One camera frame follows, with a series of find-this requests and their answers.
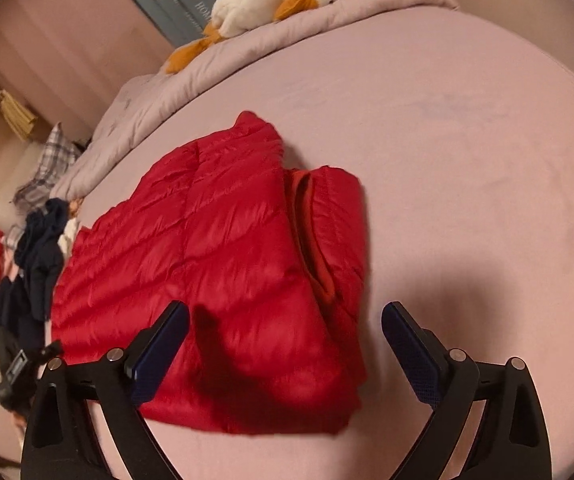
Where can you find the grey folded duvet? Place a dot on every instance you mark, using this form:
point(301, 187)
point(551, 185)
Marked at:
point(144, 103)

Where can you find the pink bed mattress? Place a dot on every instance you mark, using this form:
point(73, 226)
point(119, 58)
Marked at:
point(462, 135)

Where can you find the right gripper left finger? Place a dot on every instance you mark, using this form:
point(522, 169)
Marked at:
point(61, 441)

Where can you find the yellow tassel hanging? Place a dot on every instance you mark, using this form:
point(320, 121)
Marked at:
point(18, 117)

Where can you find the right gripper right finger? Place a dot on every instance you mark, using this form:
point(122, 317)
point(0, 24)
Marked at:
point(511, 441)

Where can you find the white garment under pile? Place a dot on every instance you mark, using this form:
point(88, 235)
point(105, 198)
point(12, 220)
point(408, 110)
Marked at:
point(68, 236)

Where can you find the dark navy garment pile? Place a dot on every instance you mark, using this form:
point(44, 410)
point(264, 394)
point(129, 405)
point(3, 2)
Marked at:
point(26, 300)

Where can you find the pink curtain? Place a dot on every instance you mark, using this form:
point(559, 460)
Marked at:
point(67, 59)

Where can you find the plaid pillow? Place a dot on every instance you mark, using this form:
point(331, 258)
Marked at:
point(58, 155)

